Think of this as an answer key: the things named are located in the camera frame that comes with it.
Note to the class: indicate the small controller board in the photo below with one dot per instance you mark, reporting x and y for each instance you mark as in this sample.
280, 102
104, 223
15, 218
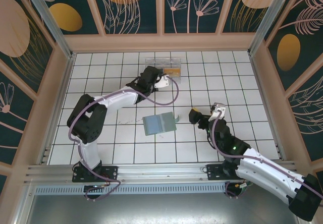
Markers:
244, 185

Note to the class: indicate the aluminium frame post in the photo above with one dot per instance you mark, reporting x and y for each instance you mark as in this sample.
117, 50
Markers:
270, 19
53, 24

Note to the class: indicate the clear cassette case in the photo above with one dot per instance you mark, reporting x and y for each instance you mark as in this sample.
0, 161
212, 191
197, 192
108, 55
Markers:
156, 124

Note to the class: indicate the wall panel pink leaves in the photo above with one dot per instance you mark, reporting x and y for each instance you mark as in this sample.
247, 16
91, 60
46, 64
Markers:
308, 113

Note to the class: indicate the clear acrylic organizer box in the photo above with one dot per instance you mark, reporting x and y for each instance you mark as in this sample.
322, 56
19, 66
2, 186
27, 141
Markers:
176, 79

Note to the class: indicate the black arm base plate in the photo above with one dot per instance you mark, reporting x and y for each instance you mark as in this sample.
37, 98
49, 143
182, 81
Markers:
111, 173
214, 173

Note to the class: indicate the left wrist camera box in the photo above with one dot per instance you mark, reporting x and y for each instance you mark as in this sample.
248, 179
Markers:
162, 82

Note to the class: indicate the wall panel pink flowers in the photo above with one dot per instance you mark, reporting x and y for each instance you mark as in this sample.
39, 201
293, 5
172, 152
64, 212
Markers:
191, 12

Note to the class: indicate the grey metal sheet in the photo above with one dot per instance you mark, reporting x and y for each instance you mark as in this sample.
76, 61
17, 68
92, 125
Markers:
161, 209

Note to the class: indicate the wall panel gold oval feathers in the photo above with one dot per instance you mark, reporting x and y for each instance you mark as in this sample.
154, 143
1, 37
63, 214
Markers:
289, 52

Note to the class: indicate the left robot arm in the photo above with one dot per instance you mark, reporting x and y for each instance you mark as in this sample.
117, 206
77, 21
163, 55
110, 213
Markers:
118, 98

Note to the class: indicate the wall panel single flower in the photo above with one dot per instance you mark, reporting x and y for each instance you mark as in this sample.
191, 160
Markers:
10, 123

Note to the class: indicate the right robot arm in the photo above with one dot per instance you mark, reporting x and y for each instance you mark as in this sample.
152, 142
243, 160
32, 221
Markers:
265, 176

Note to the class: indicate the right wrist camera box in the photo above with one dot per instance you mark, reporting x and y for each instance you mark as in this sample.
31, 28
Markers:
219, 107

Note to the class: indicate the gold credit card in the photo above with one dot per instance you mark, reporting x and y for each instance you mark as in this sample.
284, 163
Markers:
174, 71

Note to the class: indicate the wide aluminium mounting rail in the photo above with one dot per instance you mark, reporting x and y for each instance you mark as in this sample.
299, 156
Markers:
161, 172

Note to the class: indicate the aluminium side rail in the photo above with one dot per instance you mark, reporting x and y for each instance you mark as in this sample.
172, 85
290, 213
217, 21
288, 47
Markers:
267, 108
58, 108

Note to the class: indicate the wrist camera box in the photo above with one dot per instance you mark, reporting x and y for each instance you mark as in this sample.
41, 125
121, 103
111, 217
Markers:
162, 82
219, 107

